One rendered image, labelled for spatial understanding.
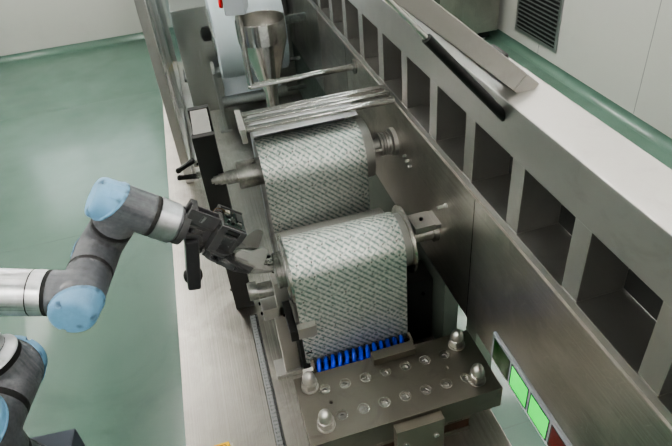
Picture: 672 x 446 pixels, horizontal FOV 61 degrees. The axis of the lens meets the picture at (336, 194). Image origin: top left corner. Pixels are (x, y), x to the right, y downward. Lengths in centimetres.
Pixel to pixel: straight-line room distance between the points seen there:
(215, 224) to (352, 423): 47
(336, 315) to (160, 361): 167
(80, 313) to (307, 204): 57
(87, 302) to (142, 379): 180
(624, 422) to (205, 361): 100
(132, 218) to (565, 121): 70
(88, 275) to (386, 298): 59
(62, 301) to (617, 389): 78
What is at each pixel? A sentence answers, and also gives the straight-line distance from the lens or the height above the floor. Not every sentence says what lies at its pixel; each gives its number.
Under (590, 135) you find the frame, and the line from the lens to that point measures 79.
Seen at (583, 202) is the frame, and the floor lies 161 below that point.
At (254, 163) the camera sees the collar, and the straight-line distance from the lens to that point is 131.
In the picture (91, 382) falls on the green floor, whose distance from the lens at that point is 285.
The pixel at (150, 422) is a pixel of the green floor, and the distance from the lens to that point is 261.
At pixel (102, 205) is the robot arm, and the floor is 151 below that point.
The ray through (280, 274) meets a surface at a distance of 114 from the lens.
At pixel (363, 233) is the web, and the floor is 131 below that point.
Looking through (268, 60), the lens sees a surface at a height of 143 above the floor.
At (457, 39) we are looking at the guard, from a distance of 80.
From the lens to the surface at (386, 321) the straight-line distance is 128.
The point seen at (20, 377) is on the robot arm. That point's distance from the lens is 140.
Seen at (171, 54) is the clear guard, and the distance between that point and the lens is 196.
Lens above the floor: 204
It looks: 36 degrees down
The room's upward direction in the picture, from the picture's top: 6 degrees counter-clockwise
